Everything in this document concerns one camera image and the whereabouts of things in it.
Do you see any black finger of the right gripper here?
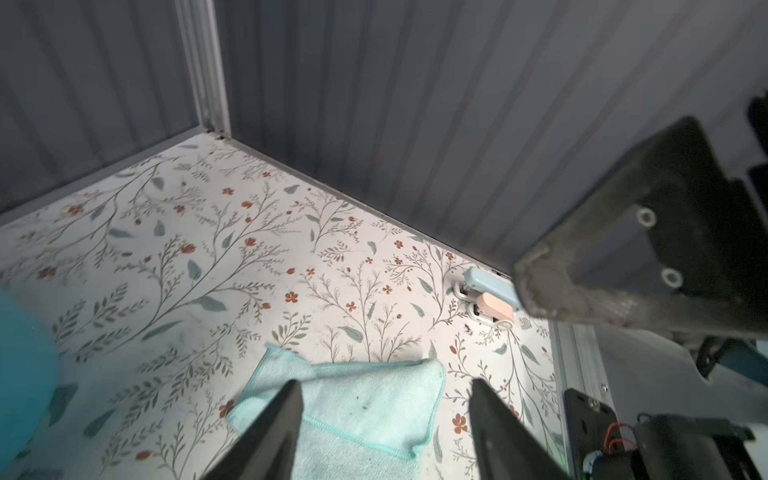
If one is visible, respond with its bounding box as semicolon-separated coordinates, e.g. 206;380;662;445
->
513;116;767;339

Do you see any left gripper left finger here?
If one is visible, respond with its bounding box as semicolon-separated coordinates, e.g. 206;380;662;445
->
204;380;303;480

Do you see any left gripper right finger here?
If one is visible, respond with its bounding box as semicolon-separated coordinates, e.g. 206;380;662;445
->
468;379;568;480

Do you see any light green cloth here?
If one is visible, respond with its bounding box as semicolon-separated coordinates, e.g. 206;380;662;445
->
227;346;446;479

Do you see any blue bucket white handle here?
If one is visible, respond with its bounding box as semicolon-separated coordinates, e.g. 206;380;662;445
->
1;292;59;470

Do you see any floral patterned table mat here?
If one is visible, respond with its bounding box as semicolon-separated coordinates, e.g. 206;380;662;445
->
1;134;565;479

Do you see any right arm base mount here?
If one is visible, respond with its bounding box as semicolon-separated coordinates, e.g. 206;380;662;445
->
562;388;767;479

